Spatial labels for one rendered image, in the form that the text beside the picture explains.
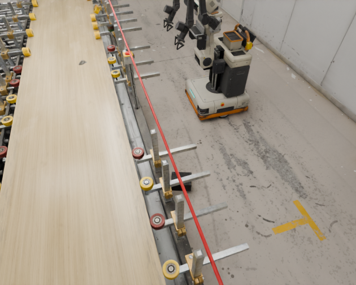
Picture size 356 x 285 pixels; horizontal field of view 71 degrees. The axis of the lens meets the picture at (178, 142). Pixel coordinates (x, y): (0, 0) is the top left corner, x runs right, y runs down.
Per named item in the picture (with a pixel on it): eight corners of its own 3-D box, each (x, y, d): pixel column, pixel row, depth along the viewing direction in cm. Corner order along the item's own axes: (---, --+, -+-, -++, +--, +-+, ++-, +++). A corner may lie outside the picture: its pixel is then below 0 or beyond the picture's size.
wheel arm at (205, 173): (208, 172, 166) (208, 169, 162) (210, 177, 163) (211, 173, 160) (144, 190, 157) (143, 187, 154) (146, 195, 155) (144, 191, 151)
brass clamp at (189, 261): (195, 255, 129) (195, 251, 125) (204, 283, 120) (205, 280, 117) (183, 259, 128) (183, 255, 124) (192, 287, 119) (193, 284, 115)
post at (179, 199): (181, 234, 150) (181, 193, 115) (183, 239, 148) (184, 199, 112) (176, 236, 149) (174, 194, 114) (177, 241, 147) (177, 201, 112)
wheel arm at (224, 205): (224, 204, 148) (225, 200, 145) (227, 208, 146) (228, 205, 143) (154, 226, 140) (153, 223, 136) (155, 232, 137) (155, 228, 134)
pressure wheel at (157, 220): (156, 238, 136) (155, 229, 127) (148, 227, 140) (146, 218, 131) (168, 229, 139) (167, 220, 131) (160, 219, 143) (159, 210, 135)
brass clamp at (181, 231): (179, 212, 145) (179, 208, 141) (187, 234, 137) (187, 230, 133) (169, 215, 144) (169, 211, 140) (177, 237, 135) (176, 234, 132)
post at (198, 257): (196, 278, 136) (201, 247, 100) (198, 285, 134) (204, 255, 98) (190, 280, 135) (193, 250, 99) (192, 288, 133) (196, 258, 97)
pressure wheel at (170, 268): (172, 288, 120) (172, 281, 111) (160, 276, 123) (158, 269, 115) (182, 273, 124) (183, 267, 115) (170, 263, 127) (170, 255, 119)
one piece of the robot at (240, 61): (225, 79, 347) (235, 16, 285) (243, 102, 312) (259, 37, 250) (203, 83, 341) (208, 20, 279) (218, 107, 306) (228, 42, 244)
